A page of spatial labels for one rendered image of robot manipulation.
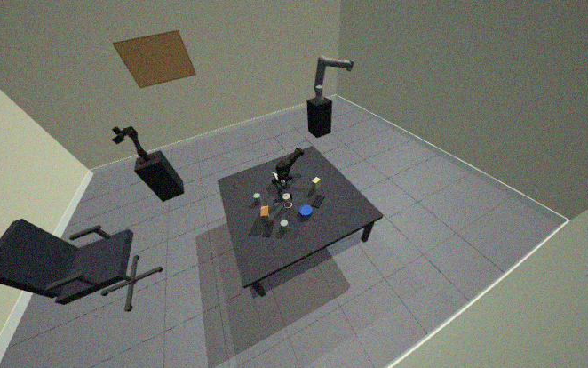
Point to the blue short cylinder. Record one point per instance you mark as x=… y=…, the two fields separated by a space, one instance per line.
x=305 y=211

